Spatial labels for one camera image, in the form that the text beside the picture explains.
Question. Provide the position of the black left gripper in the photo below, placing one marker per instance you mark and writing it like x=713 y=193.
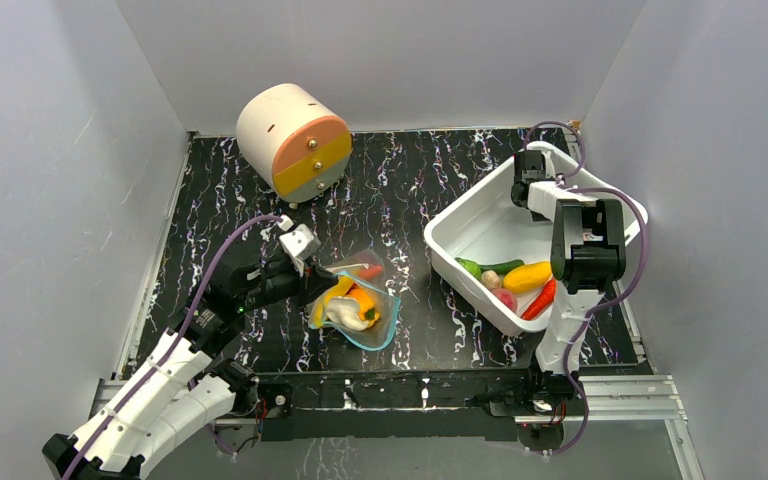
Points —
x=311 y=285

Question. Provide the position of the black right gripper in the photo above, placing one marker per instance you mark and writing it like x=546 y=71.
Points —
x=528 y=187

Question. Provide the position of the long yellow banana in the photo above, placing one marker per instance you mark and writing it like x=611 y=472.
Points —
x=318 y=315

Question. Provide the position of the white garlic head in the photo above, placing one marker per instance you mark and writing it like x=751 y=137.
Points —
x=343 y=311

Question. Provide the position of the clear blue zip bag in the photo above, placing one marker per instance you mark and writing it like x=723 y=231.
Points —
x=379 y=335

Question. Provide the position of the yellow bell pepper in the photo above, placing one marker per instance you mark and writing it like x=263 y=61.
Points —
x=367 y=305

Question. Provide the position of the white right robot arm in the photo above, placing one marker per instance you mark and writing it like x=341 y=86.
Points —
x=587 y=253

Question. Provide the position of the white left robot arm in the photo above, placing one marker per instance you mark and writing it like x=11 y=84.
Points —
x=182 y=386

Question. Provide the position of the white plastic bin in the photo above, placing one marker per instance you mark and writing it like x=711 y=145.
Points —
x=484 y=225

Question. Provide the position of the green cucumber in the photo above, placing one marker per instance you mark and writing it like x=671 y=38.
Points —
x=476 y=269

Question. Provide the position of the yellow mango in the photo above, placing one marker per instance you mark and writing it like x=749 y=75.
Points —
x=526 y=278

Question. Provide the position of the beige garlic bulb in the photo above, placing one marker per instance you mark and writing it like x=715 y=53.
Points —
x=490 y=279

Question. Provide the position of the pink peach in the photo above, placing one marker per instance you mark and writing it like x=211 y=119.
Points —
x=507 y=298

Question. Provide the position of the red chili pepper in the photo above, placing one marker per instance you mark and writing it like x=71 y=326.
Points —
x=544 y=299

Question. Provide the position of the round pastel drawer cabinet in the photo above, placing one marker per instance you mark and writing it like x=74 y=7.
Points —
x=296 y=144

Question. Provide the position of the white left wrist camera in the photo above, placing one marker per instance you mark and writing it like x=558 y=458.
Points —
x=299 y=242

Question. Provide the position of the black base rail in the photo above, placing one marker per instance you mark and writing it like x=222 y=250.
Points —
x=495 y=404

